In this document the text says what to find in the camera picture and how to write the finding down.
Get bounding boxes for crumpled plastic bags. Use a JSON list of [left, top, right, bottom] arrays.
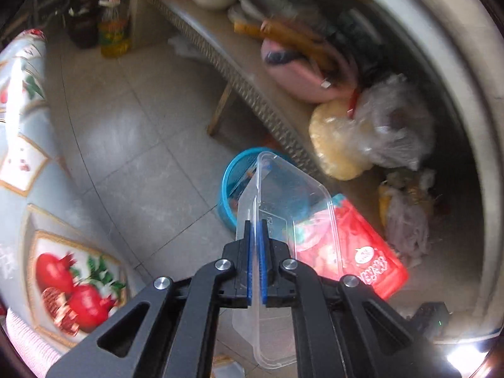
[[378, 169, 438, 261]]

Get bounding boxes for red plastic bag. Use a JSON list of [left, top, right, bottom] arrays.
[[293, 194, 410, 300]]

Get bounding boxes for pink plastic basin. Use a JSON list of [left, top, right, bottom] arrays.
[[261, 37, 359, 103]]

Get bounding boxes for plastic bag of yellow grain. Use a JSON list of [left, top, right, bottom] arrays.
[[309, 75, 434, 180]]

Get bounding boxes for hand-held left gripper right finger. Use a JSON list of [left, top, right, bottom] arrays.
[[260, 220, 461, 378]]

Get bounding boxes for fruit print tablecloth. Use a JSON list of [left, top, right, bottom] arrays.
[[0, 29, 136, 357]]

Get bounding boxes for dark bottle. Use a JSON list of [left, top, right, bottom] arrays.
[[67, 4, 99, 50]]

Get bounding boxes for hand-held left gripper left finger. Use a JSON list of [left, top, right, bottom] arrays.
[[45, 220, 256, 378]]

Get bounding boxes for metal shelf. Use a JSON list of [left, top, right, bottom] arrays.
[[146, 0, 477, 316]]

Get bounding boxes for brown wooden utensils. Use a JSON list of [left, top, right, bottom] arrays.
[[234, 18, 347, 72]]

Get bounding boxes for pink mesh cloth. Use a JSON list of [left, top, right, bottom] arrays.
[[4, 309, 64, 378]]

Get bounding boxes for blue plastic basket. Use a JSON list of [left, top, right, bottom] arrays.
[[218, 147, 316, 231]]

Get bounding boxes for clear plastic container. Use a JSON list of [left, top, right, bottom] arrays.
[[232, 151, 342, 369]]

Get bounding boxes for cooking oil bottle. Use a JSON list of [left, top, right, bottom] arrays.
[[98, 0, 131, 59]]

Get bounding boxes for stack of plates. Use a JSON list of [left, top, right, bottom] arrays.
[[228, 0, 276, 24]]

